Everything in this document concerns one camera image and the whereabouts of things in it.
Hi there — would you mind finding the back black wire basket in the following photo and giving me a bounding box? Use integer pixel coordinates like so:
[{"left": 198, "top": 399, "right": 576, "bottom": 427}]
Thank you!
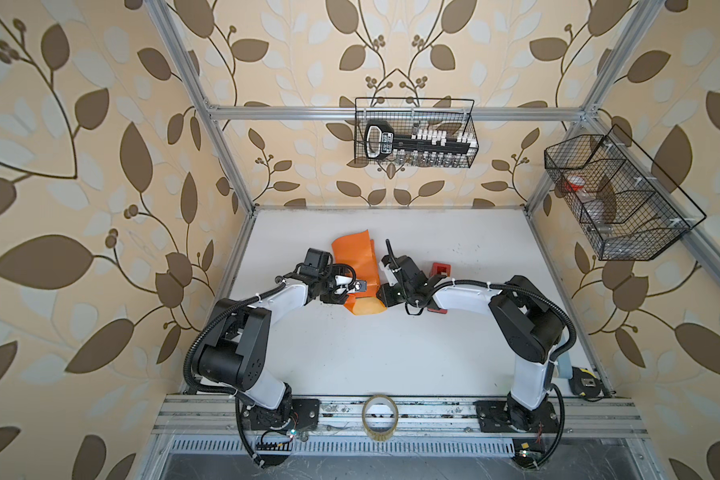
[{"left": 354, "top": 96, "right": 480, "bottom": 169}]

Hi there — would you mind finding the black yellow tape measure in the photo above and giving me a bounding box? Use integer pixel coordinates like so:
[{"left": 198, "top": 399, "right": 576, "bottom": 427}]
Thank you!
[{"left": 569, "top": 367, "right": 605, "bottom": 401}]

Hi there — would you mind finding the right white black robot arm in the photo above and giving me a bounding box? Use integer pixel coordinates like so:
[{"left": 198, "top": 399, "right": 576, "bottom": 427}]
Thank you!
[{"left": 377, "top": 241, "right": 577, "bottom": 470}]

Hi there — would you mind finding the yellow orange wrapping paper sheet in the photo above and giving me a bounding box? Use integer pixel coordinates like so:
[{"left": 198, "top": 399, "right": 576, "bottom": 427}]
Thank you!
[{"left": 332, "top": 231, "right": 387, "bottom": 316}]

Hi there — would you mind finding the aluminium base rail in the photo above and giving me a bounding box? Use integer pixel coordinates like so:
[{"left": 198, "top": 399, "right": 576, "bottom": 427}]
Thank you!
[{"left": 152, "top": 394, "right": 649, "bottom": 439}]

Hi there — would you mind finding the red capped clear jar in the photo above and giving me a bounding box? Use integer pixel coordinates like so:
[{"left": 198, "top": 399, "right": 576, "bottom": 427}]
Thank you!
[{"left": 560, "top": 175, "right": 587, "bottom": 194}]

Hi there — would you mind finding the black socket set rail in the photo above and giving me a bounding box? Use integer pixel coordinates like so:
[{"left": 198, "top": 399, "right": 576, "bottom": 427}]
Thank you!
[{"left": 360, "top": 120, "right": 479, "bottom": 160}]

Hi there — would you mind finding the side black wire basket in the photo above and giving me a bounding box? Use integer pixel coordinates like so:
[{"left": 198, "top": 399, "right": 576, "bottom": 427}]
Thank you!
[{"left": 544, "top": 125, "right": 707, "bottom": 261}]

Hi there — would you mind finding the red tape dispenser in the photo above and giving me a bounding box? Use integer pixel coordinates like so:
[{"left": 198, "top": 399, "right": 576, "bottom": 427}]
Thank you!
[{"left": 427, "top": 262, "right": 452, "bottom": 314}]

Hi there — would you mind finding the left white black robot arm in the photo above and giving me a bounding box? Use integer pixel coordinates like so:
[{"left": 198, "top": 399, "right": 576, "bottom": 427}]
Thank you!
[{"left": 182, "top": 248, "right": 367, "bottom": 469}]

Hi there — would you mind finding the clear tape roll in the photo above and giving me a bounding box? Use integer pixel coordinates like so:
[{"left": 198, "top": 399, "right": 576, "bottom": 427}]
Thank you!
[{"left": 361, "top": 395, "right": 399, "bottom": 442}]

